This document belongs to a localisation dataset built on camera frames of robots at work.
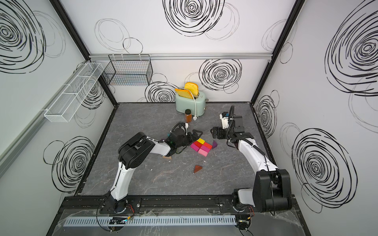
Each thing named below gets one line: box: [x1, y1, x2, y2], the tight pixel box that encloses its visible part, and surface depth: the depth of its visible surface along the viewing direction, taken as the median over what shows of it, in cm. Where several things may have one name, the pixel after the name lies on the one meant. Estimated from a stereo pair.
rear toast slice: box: [184, 82, 199, 96], surface depth 104 cm
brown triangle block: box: [193, 165, 203, 174], surface depth 87 cm
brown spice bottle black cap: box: [185, 108, 193, 123], surface depth 105 cm
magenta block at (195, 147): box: [189, 143, 201, 152], surface depth 96 cm
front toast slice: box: [174, 88, 194, 100], surface depth 103 cm
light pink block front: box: [197, 148, 209, 157], surface depth 94 cm
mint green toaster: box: [175, 90, 207, 117], surface depth 105 cm
